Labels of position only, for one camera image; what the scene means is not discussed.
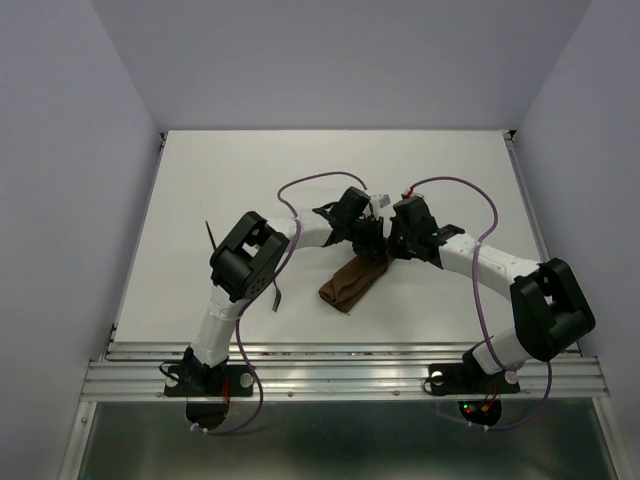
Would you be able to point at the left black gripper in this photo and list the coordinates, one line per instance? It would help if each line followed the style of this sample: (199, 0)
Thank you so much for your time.
(374, 246)

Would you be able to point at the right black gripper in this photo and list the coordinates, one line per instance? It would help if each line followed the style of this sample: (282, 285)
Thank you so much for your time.
(393, 251)

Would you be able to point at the brown cloth napkin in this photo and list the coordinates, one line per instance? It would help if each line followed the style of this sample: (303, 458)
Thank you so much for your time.
(352, 281)

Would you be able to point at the black fork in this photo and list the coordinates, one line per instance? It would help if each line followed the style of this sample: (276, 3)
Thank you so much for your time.
(277, 296)

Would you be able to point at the black spoon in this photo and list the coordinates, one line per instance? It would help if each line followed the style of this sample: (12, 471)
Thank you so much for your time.
(210, 235)

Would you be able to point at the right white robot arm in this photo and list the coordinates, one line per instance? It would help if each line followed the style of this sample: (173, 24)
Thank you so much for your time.
(550, 311)

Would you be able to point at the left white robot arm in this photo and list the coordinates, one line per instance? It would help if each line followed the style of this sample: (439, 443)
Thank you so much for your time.
(248, 260)

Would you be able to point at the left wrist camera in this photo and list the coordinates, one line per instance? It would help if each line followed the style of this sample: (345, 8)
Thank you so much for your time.
(380, 201)

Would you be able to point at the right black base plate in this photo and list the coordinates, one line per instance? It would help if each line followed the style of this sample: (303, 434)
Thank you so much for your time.
(445, 379)

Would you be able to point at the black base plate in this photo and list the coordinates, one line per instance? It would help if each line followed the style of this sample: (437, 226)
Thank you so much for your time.
(445, 379)
(234, 381)

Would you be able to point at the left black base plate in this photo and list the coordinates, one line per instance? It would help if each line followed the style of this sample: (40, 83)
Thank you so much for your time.
(234, 381)

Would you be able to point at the aluminium frame rail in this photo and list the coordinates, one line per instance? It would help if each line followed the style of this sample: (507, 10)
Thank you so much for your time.
(129, 371)

